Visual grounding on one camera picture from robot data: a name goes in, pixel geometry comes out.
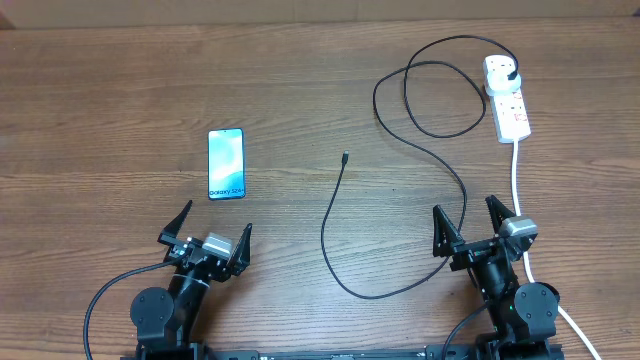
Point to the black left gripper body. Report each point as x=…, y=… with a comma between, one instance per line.
x=174, y=251

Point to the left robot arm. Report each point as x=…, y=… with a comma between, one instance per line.
x=165, y=317

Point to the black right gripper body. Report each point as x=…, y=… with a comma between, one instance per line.
x=470, y=252

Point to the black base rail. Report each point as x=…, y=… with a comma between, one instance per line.
x=340, y=355

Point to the blue Galaxy smartphone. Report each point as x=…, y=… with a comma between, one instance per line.
x=226, y=164

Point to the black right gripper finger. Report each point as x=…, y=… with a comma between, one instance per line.
x=446, y=236
x=501, y=216

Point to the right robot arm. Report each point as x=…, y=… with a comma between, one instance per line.
x=523, y=315

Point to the white charger plug adapter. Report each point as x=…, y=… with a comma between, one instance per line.
x=498, y=83

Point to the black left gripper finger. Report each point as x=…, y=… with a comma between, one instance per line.
x=240, y=258
x=169, y=234

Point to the white power strip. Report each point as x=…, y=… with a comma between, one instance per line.
x=509, y=111

